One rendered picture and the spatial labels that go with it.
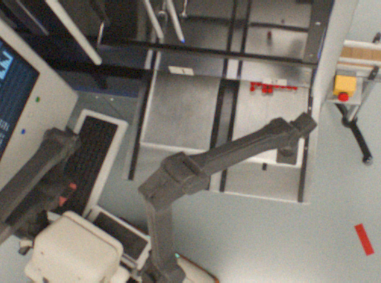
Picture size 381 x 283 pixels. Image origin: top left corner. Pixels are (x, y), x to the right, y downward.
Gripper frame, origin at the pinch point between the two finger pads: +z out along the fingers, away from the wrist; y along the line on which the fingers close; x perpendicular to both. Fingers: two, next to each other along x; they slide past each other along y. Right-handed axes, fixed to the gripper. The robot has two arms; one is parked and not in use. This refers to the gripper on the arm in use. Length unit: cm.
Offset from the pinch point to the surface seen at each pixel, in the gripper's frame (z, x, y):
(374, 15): 110, -40, 112
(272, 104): 20.1, 8.0, 22.9
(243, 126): 19.9, 17.5, 12.5
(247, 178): 20.0, 13.2, -6.8
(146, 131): 19, 54, 6
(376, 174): 109, -48, 19
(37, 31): -16, 87, 26
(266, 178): 20.1, 6.3, -5.8
